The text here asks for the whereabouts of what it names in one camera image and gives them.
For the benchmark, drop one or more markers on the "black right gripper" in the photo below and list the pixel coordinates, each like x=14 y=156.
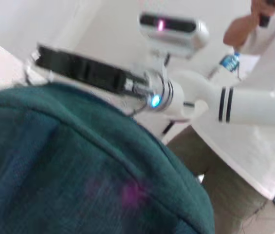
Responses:
x=96 y=73

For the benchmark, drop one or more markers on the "dark teal lunch bag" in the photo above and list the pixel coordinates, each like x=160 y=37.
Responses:
x=78 y=170

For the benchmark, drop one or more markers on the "black handheld camera rig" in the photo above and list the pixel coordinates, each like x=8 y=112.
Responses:
x=265 y=19

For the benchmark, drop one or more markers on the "person bare forearm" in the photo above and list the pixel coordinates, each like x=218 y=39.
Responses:
x=239 y=29

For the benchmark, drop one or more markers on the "person hand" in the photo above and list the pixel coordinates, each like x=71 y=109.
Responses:
x=260 y=7

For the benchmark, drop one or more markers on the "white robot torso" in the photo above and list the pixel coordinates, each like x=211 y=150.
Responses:
x=161 y=63

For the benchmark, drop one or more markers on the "blue-labelled water bottle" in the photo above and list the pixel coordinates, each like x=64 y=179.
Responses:
x=228 y=62

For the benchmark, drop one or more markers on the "person torso in white shirt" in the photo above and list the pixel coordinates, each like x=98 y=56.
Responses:
x=261 y=73

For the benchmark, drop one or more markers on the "person olive trousers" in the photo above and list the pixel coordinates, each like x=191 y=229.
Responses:
x=220 y=190

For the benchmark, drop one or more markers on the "white robot head with camera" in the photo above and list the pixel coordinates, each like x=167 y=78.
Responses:
x=176 y=31

